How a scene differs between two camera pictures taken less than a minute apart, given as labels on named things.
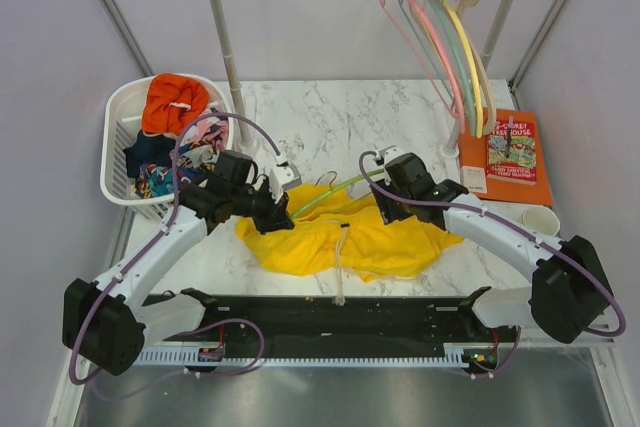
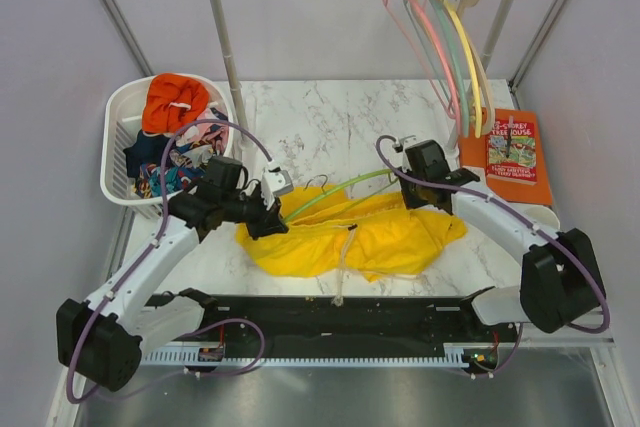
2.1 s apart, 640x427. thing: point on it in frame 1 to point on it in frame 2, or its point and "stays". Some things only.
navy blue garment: x=148 y=149 stays
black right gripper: x=388 y=212 to x=411 y=201
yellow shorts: x=335 y=232 stays
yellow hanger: x=478 y=93 stays
